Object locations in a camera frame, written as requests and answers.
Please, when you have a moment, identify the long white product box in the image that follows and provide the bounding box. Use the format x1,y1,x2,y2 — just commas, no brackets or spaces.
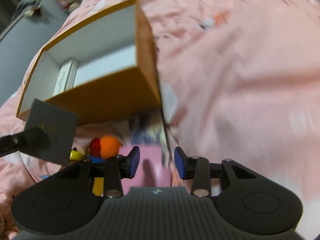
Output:
53,59,78,96

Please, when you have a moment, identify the dark grey box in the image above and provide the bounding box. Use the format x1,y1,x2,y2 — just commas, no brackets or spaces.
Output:
21,99,78,166

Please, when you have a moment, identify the grey plush wall toy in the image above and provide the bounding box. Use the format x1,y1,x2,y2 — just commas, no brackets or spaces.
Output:
12,0,43,20

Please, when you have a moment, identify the dark blue printed box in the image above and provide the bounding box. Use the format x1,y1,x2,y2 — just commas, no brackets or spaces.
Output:
127,109,167,168

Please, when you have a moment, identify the orange cardboard storage box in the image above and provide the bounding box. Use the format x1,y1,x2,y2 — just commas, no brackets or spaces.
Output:
16,0,162,124

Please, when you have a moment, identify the pink paper crane duvet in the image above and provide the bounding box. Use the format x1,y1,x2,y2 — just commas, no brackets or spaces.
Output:
0,0,320,240

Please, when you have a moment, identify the pink round container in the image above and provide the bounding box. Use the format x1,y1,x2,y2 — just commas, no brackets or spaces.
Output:
121,144,172,194

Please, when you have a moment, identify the metal window rail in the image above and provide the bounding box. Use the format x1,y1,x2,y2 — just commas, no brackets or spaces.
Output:
0,14,24,41

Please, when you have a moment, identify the orange red knitted toy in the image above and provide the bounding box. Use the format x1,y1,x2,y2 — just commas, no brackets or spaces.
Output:
88,135,122,159

